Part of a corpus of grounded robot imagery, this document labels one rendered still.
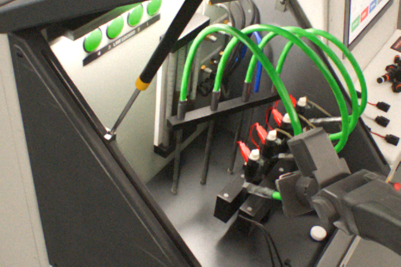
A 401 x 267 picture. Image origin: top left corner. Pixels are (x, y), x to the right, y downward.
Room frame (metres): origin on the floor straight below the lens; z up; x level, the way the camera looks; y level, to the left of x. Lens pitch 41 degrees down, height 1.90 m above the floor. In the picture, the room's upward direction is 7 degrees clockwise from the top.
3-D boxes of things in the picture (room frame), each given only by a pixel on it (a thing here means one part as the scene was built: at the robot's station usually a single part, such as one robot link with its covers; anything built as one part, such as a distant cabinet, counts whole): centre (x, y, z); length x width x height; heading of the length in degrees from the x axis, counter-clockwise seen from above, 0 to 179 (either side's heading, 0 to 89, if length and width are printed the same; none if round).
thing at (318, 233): (0.82, -0.34, 0.84); 0.04 x 0.04 x 0.01
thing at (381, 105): (1.22, -0.50, 0.99); 0.12 x 0.02 x 0.02; 58
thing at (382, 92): (1.34, -0.61, 0.97); 0.70 x 0.22 x 0.03; 150
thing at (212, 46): (1.15, -0.02, 1.20); 0.13 x 0.03 x 0.31; 150
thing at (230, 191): (0.91, -0.19, 0.91); 0.34 x 0.10 x 0.15; 150
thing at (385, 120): (1.15, -0.48, 0.99); 0.12 x 0.02 x 0.02; 55
